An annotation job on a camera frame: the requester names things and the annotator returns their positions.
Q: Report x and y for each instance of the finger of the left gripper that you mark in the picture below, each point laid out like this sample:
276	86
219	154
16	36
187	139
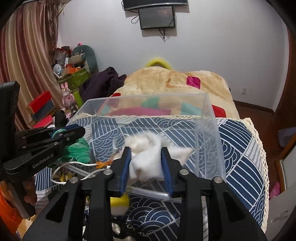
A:
39	137

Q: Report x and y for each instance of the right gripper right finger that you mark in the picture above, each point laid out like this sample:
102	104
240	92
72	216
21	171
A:
174	183

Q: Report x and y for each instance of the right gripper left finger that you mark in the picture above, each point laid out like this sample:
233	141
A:
120	168

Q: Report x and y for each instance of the white drawstring pouch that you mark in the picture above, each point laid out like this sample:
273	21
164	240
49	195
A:
146	156

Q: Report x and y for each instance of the yellow felt ball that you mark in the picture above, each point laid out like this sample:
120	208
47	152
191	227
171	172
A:
119	206

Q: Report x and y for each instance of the green knitted cloth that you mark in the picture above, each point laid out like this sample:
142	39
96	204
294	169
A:
77	152

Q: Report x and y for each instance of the floral fabric scrunchie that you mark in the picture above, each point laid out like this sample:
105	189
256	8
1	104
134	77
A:
63	175

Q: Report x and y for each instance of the clear plastic storage box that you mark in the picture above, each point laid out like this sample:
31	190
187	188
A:
181	120

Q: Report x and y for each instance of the red box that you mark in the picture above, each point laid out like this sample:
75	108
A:
40	107

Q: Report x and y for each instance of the black plastic bag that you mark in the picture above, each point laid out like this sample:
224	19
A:
61	119

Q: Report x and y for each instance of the pink bunny doll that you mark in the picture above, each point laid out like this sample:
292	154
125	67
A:
67	96

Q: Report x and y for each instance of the green bottle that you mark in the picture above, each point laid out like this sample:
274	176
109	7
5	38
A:
78	98

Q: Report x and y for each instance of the green cardboard box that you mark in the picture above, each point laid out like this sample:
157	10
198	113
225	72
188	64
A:
75	80

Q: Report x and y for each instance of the beige plush blanket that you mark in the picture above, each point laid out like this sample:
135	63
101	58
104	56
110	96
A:
157	80

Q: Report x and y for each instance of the dark purple clothing pile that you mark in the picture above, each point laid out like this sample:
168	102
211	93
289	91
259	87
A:
102	84

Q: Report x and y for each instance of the green dinosaur plush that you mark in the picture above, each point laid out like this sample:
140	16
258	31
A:
84	54

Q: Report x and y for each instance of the striped brown curtain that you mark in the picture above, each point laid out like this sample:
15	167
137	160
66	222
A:
28	41

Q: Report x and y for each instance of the yellow green plush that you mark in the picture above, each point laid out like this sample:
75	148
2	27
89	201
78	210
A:
158	62

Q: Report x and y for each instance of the brown wooden door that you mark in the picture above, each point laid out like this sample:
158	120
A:
285	112

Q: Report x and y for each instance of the small grey wall monitor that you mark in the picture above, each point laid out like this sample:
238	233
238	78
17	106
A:
157	17

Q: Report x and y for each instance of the black wall television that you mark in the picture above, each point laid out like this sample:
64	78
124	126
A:
135	4

